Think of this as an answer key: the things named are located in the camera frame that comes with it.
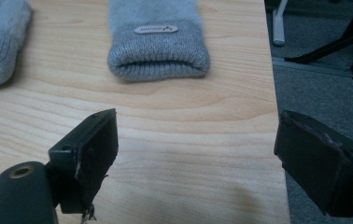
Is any white stand leg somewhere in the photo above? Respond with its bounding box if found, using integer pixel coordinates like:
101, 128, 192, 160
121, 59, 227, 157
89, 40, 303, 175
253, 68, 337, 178
272, 0, 289, 48

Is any black stand leg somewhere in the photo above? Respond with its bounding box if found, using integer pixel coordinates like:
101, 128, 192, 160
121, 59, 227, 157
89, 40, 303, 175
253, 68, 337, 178
284, 0, 353, 79

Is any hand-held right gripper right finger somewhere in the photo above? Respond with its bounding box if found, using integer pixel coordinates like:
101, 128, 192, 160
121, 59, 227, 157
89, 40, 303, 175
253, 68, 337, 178
273, 109, 353, 218

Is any grey sock with label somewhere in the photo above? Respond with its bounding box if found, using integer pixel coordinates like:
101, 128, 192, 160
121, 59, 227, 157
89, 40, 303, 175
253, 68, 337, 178
106, 0, 212, 83

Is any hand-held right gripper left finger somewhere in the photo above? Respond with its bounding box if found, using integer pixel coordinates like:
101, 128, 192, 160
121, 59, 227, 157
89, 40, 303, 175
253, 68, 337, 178
47, 107, 120, 222

